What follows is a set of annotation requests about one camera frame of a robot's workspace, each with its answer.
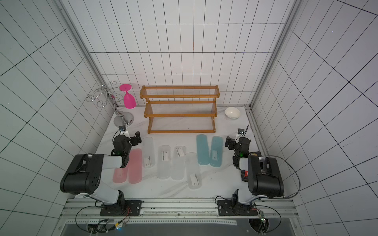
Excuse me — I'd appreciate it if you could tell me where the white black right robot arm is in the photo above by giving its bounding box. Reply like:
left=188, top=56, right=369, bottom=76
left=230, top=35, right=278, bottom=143
left=216, top=136, right=284, bottom=216

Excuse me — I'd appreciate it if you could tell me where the pink pencil case right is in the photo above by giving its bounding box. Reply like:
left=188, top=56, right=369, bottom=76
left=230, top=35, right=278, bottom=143
left=128, top=148, right=143, bottom=184

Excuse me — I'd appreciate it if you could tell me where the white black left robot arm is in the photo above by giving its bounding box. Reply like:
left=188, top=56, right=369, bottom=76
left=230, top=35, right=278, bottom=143
left=60, top=132, right=143, bottom=216

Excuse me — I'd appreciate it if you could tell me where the white ceramic bowl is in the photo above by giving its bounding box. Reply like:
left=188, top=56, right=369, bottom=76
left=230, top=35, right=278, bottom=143
left=224, top=107, right=241, bottom=120

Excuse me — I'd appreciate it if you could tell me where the black red snack bag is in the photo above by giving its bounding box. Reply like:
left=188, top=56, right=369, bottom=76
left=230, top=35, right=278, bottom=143
left=240, top=170, right=248, bottom=182

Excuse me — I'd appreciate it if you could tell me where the pink pencil case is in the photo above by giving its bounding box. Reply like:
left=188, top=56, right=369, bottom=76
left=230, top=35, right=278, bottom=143
left=128, top=148, right=143, bottom=184
left=113, top=167, right=128, bottom=184

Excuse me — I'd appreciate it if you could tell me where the chrome glass holder stand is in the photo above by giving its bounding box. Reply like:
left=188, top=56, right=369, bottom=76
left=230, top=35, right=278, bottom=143
left=86, top=81, right=134, bottom=127

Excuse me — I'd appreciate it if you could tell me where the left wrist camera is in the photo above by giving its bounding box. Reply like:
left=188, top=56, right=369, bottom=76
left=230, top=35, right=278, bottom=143
left=119, top=125, right=130, bottom=138

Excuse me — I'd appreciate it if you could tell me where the electronics board with wires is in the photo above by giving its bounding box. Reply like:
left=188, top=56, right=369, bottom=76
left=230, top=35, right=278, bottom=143
left=249, top=214, right=269, bottom=234

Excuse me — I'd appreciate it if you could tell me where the orange wooden two-tier shelf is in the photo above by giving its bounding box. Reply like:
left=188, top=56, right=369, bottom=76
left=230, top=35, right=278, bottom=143
left=140, top=85, right=220, bottom=134

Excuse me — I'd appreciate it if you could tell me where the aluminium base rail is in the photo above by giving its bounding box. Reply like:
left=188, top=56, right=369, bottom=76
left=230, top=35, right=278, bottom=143
left=58, top=198, right=299, bottom=229

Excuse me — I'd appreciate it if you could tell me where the pink pencil case left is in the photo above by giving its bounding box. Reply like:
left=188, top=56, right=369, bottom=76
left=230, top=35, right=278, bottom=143
left=113, top=167, right=128, bottom=184

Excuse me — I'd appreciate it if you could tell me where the magenta plastic goblet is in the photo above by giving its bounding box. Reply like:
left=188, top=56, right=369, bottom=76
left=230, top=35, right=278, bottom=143
left=120, top=84, right=137, bottom=109

